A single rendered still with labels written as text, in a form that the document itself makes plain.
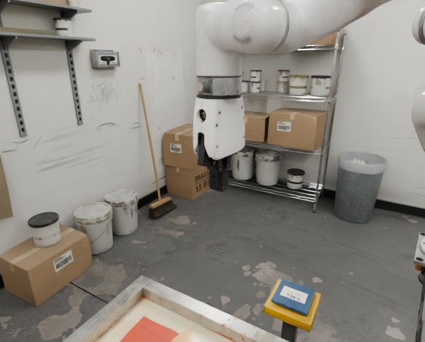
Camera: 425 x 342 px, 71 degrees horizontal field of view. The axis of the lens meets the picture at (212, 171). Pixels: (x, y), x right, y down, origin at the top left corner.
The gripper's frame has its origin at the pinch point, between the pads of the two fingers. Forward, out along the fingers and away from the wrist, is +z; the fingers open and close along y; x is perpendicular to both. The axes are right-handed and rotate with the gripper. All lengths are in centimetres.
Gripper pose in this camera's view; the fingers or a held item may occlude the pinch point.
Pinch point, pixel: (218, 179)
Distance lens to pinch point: 55.5
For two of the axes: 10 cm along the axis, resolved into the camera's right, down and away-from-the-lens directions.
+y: 6.0, -2.8, 7.5
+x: -8.0, -2.0, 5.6
